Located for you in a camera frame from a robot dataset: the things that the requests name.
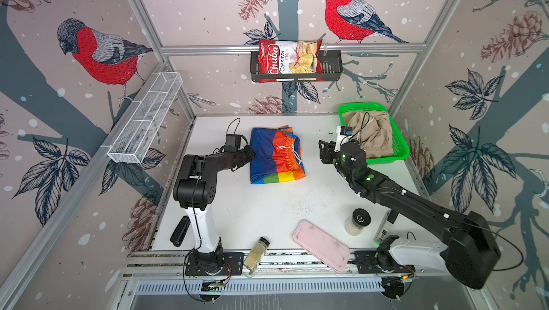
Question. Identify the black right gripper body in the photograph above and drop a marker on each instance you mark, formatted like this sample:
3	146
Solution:
329	155

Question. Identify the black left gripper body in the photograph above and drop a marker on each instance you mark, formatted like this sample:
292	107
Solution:
244	155

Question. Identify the rainbow striped shorts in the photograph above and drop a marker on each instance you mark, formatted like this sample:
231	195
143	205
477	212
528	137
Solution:
278	156

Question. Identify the beige shorts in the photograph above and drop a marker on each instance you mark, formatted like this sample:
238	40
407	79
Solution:
372	130

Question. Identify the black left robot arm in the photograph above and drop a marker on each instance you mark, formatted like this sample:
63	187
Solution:
196	189

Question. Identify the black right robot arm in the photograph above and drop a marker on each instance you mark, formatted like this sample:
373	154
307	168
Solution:
466	247

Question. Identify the green plastic basket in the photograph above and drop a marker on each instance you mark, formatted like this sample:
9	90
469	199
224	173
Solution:
401	149

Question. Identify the black white marker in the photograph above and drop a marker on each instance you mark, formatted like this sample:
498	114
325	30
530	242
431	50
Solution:
386	224

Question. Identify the pink rectangular case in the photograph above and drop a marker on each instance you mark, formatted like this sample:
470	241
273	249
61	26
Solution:
322	245

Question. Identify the black remote-like object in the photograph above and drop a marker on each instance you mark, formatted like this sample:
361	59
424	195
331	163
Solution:
180	231

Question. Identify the red Chuba chips bag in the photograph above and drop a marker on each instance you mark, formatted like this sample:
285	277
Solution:
289	57

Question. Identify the spice jar black lid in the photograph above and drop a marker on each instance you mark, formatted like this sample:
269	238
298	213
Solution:
252	261

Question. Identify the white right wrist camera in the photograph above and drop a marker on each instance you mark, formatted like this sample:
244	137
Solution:
344	135

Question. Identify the black wall basket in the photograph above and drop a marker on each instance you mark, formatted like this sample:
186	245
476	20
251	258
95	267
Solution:
329	61

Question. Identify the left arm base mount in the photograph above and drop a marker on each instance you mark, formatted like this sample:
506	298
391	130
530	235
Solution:
217	264

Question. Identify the white wire mesh shelf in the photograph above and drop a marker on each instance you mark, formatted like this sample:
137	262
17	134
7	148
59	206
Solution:
137	136

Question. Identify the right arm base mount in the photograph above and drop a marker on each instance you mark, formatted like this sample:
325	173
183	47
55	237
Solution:
373	261

